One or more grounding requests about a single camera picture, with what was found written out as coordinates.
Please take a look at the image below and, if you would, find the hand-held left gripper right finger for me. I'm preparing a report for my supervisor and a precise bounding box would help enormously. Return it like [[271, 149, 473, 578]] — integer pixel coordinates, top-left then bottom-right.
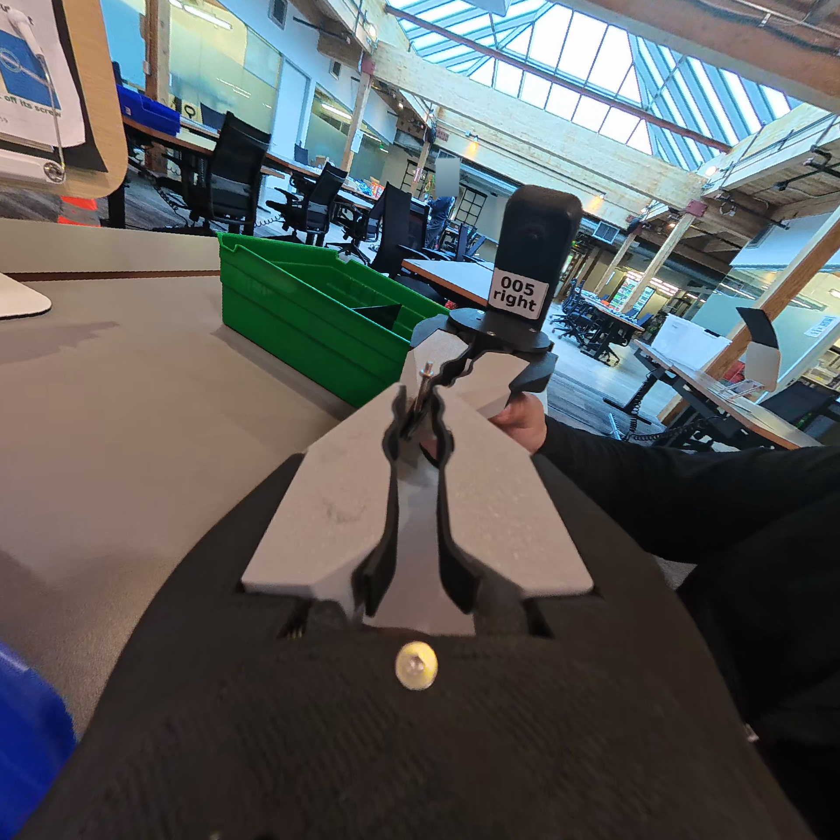
[[432, 387, 595, 616]]

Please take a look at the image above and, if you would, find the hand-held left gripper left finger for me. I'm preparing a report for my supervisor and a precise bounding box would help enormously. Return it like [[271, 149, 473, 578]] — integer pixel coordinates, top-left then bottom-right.
[[241, 385, 408, 623]]

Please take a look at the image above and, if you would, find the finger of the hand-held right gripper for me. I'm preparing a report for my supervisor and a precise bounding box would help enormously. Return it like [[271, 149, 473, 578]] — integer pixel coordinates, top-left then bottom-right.
[[400, 327, 472, 391], [451, 352, 527, 419]]

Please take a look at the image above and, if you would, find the metal screw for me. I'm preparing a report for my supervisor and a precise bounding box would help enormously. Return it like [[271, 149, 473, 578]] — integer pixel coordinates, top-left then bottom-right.
[[403, 361, 435, 439]]

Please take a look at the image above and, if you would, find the green plastic bin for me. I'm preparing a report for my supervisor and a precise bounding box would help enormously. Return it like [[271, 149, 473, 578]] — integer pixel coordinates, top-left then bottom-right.
[[218, 231, 450, 409]]

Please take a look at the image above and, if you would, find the blue plastic bin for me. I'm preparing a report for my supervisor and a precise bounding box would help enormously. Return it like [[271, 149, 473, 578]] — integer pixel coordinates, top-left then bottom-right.
[[0, 640, 78, 840]]

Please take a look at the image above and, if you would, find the person's right forearm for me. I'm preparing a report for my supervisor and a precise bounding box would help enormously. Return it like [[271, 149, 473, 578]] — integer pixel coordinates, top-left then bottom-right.
[[535, 416, 840, 565]]

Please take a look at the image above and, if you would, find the person's right hand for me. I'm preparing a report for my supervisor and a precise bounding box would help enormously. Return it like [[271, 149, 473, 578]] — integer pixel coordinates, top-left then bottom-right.
[[491, 392, 549, 455]]

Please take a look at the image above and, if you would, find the white-top office table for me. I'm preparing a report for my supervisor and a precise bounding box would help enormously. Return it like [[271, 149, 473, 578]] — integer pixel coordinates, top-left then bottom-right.
[[402, 259, 496, 308]]

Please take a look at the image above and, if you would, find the cluttered office table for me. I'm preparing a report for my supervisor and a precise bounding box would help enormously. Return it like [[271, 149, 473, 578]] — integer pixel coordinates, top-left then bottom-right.
[[551, 279, 654, 362]]

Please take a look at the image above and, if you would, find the white cardboard box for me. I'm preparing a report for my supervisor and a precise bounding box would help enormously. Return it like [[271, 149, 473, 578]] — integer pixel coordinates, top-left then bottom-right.
[[651, 314, 732, 371]]

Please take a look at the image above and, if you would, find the black and white carton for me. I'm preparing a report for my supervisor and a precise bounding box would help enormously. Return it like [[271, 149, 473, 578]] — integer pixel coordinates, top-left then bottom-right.
[[735, 306, 782, 393]]

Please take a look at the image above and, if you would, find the group of black office chairs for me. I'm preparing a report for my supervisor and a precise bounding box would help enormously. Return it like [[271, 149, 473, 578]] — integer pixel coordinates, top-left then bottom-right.
[[177, 112, 490, 280]]

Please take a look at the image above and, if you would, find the long wooden office table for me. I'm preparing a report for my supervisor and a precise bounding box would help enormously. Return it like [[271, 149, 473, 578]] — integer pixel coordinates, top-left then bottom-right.
[[121, 115, 286, 231]]

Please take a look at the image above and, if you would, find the small blue crate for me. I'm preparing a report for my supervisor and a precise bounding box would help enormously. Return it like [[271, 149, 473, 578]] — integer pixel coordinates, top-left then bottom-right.
[[117, 84, 181, 137]]

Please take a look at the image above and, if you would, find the black backing board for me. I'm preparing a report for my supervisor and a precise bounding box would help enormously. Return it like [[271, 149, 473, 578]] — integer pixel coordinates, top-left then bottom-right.
[[52, 0, 109, 173]]

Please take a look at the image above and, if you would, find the printed instruction sheet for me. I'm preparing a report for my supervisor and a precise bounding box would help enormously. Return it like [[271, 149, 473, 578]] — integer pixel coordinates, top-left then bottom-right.
[[0, 0, 86, 148]]

